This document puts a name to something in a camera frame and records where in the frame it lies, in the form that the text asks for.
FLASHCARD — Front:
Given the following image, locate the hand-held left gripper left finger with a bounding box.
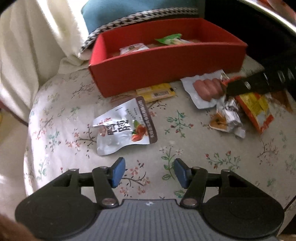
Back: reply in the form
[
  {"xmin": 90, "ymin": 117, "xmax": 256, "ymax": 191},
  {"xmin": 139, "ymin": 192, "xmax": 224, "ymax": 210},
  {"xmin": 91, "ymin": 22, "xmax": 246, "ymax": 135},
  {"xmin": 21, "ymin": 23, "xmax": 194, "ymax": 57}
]
[{"xmin": 52, "ymin": 157, "xmax": 126, "ymax": 208}]

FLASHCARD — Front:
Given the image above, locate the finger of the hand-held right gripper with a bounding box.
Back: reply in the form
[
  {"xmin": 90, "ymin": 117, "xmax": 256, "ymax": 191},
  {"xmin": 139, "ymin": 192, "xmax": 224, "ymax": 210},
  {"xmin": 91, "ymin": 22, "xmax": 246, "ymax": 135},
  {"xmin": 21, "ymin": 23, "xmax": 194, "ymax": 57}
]
[{"xmin": 222, "ymin": 72, "xmax": 269, "ymax": 97}]

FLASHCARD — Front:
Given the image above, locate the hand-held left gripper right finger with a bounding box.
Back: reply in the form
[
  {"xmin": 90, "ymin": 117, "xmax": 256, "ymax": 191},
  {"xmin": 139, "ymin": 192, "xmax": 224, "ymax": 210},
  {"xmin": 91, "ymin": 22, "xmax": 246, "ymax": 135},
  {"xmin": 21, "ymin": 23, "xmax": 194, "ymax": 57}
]
[{"xmin": 174, "ymin": 158, "xmax": 249, "ymax": 208}]

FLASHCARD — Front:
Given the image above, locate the red yellow snack packet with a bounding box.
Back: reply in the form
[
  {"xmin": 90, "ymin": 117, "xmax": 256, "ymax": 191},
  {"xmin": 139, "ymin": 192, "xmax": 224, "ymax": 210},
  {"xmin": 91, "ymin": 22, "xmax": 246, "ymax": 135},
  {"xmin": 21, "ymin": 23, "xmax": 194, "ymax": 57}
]
[{"xmin": 235, "ymin": 91, "xmax": 274, "ymax": 135}]

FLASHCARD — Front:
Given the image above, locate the clear sausage packet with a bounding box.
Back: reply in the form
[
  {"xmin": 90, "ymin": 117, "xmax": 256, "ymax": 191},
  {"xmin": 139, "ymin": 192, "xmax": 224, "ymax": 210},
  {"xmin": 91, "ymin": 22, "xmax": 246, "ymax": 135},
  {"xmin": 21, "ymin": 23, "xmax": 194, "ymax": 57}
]
[{"xmin": 180, "ymin": 71, "xmax": 232, "ymax": 110}]

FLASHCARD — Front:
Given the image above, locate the red cardboard box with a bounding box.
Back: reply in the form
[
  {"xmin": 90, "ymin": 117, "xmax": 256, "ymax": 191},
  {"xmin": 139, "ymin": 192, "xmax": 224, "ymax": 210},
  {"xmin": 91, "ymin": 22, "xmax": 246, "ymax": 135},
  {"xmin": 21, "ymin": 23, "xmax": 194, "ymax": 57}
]
[{"xmin": 88, "ymin": 18, "xmax": 248, "ymax": 98}]

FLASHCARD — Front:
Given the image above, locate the green snack packet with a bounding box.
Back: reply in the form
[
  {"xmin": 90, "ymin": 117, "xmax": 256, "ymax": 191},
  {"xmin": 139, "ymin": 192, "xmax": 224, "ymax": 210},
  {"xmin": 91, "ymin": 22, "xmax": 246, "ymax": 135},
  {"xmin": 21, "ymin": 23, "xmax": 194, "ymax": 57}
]
[{"xmin": 154, "ymin": 33, "xmax": 184, "ymax": 46}]

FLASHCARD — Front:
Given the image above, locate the clear brown tofu packet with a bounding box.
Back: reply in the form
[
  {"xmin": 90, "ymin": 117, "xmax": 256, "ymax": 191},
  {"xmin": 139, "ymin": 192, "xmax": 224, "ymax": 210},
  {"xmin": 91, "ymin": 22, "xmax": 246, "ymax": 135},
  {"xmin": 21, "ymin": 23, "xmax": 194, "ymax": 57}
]
[{"xmin": 120, "ymin": 42, "xmax": 150, "ymax": 55}]

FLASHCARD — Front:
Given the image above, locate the person's left hand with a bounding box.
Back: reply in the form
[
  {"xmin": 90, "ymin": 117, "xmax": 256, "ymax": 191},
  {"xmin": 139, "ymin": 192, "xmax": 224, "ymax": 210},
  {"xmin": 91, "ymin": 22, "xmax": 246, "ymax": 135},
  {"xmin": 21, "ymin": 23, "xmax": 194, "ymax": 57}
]
[{"xmin": 0, "ymin": 213, "xmax": 35, "ymax": 241}]

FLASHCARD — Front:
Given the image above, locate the small silver snack packet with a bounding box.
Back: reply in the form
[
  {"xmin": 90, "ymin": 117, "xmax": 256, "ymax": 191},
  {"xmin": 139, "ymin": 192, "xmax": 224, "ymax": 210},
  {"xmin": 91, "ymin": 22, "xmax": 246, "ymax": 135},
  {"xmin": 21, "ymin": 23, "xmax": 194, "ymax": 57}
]
[
  {"xmin": 225, "ymin": 113, "xmax": 246, "ymax": 139},
  {"xmin": 216, "ymin": 97, "xmax": 241, "ymax": 116}
]

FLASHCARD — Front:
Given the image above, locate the small orange snack packet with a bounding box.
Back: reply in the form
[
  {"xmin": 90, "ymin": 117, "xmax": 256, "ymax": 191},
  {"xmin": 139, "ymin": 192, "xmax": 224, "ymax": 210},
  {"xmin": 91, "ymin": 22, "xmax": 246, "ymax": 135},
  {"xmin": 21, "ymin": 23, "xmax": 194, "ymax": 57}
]
[{"xmin": 209, "ymin": 111, "xmax": 229, "ymax": 130}]

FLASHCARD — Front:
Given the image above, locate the dark coffee table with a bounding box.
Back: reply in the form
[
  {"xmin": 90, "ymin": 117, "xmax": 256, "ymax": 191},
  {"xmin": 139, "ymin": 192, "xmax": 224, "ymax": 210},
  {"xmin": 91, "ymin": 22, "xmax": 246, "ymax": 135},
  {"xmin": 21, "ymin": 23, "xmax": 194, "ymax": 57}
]
[{"xmin": 205, "ymin": 0, "xmax": 296, "ymax": 75}]

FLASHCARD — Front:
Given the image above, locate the red plastic bag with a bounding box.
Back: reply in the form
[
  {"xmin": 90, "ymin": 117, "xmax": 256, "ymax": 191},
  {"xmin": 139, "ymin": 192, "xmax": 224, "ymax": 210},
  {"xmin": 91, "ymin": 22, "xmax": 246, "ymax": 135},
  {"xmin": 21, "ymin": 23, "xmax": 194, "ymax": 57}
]
[{"xmin": 261, "ymin": 0, "xmax": 296, "ymax": 18}]

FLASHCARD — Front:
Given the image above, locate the floral tablecloth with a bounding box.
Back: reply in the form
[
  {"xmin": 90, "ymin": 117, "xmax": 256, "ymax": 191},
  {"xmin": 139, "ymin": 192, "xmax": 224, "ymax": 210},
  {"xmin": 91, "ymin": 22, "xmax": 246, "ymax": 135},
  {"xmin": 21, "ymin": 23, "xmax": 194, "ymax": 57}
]
[{"xmin": 23, "ymin": 56, "xmax": 296, "ymax": 209}]

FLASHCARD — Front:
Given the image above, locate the blue sofa cover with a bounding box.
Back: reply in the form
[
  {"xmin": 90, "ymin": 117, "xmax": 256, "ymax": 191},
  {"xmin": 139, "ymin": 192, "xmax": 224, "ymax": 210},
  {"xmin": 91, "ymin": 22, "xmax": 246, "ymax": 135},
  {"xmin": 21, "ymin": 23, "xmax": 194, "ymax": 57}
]
[{"xmin": 80, "ymin": 0, "xmax": 199, "ymax": 52}]

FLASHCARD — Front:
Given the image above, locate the white blanket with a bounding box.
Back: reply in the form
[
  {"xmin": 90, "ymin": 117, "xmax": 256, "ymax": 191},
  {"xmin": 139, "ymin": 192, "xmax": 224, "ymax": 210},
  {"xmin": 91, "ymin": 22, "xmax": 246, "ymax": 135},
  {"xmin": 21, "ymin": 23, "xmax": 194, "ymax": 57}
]
[{"xmin": 0, "ymin": 0, "xmax": 95, "ymax": 123}]

